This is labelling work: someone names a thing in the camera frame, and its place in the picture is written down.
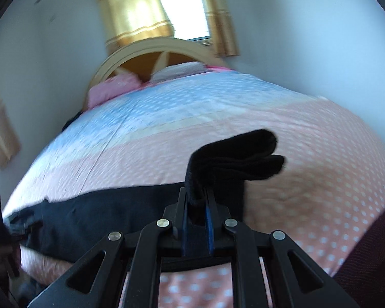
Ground yellow curtain right panel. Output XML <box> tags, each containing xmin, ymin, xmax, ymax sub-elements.
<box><xmin>205</xmin><ymin>0</ymin><xmax>239</xmax><ymax>57</ymax></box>

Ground black pants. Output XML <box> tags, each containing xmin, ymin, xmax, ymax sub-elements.
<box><xmin>5</xmin><ymin>129</ymin><xmax>286</xmax><ymax>263</ymax></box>

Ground rear window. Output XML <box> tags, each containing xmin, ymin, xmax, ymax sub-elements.
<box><xmin>160</xmin><ymin>0</ymin><xmax>211</xmax><ymax>41</ymax></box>

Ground yellow curtain panel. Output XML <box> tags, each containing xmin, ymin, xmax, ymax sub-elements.
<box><xmin>205</xmin><ymin>0</ymin><xmax>239</xmax><ymax>57</ymax></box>
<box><xmin>98</xmin><ymin>0</ymin><xmax>175</xmax><ymax>53</ymax></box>

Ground yellow curtain centre panel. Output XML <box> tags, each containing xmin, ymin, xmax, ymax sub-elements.
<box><xmin>98</xmin><ymin>0</ymin><xmax>175</xmax><ymax>53</ymax></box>

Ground pink pillow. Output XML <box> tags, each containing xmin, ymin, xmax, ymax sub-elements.
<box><xmin>85</xmin><ymin>72</ymin><xmax>142</xmax><ymax>110</ymax></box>

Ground bed with polka dot sheet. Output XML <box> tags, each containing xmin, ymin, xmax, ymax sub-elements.
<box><xmin>4</xmin><ymin>69</ymin><xmax>385</xmax><ymax>307</ymax></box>

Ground striped grey pillow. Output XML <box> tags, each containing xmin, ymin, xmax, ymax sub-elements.
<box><xmin>149</xmin><ymin>61</ymin><xmax>209</xmax><ymax>83</ymax></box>

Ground person left hand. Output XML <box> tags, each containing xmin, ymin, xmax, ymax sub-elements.
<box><xmin>0</xmin><ymin>244</ymin><xmax>21</xmax><ymax>292</ymax></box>

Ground cream wooden headboard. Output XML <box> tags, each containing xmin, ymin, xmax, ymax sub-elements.
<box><xmin>82</xmin><ymin>36</ymin><xmax>229</xmax><ymax>110</ymax></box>

